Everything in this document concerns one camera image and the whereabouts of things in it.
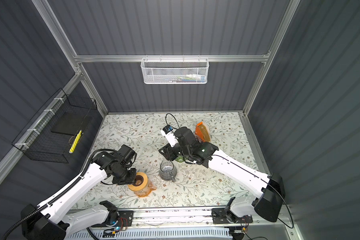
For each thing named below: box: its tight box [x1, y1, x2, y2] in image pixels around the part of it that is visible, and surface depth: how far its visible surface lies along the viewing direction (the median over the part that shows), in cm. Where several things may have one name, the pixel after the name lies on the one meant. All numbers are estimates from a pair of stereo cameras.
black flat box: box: [51, 109, 91, 135], surface depth 77 cm
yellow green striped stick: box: [69, 130, 82, 154], surface depth 72 cm
